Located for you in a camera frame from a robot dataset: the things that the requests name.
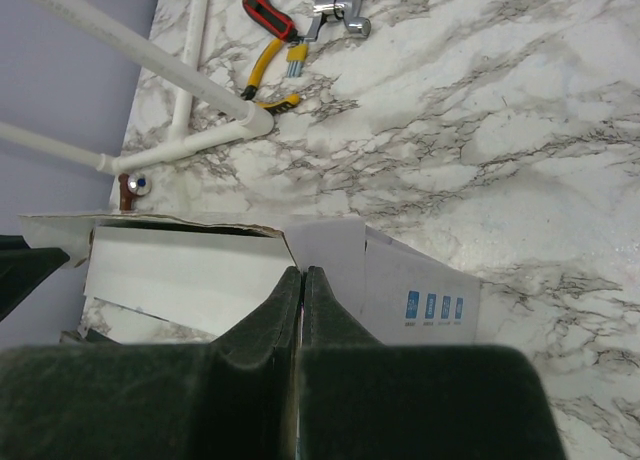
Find red black utility knife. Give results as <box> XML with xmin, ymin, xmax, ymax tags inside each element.
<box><xmin>242</xmin><ymin>0</ymin><xmax>299</xmax><ymax>43</ymax></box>

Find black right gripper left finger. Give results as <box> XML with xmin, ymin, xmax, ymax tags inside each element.
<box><xmin>1</xmin><ymin>267</ymin><xmax>302</xmax><ymax>459</ymax></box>

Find white PVC pipe frame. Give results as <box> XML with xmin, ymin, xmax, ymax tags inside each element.
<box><xmin>1</xmin><ymin>0</ymin><xmax>274</xmax><ymax>175</ymax></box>

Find yellow wire brush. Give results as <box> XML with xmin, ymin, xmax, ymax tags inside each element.
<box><xmin>286</xmin><ymin>42</ymin><xmax>308</xmax><ymax>78</ymax></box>

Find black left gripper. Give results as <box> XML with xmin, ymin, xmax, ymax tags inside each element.
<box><xmin>0</xmin><ymin>235</ymin><xmax>70</xmax><ymax>321</ymax></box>

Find brown garden faucet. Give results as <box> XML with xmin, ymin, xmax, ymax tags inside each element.
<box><xmin>117</xmin><ymin>173</ymin><xmax>152</xmax><ymax>212</ymax></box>

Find yellow handled pliers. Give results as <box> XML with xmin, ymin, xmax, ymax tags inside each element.
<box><xmin>239</xmin><ymin>37</ymin><xmax>302</xmax><ymax>115</ymax></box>

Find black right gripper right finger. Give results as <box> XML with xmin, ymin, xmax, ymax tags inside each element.
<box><xmin>298</xmin><ymin>267</ymin><xmax>565</xmax><ymax>459</ymax></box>

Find white hair clipper kit box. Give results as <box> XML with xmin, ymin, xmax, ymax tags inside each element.
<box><xmin>21</xmin><ymin>213</ymin><xmax>480</xmax><ymax>345</ymax></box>

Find chrome faucet fitting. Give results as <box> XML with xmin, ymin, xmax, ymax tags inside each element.
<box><xmin>303</xmin><ymin>0</ymin><xmax>371</xmax><ymax>42</ymax></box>

